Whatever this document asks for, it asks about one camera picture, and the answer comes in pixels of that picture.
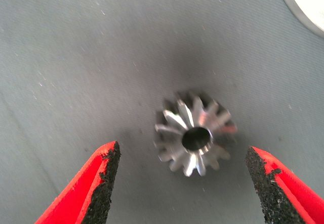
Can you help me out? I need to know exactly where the steel planetary gear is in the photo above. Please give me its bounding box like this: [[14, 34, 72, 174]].
[[153, 91, 238, 178]]

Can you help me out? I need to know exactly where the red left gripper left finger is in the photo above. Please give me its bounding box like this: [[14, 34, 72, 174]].
[[35, 140, 122, 224]]

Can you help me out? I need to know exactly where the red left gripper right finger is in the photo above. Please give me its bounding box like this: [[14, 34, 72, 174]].
[[245, 145, 324, 224]]

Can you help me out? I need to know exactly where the dark grey table cloth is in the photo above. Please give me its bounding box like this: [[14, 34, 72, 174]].
[[0, 0, 324, 224]]

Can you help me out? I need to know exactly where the round metal carrier plate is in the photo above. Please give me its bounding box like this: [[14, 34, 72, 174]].
[[274, 0, 324, 39]]

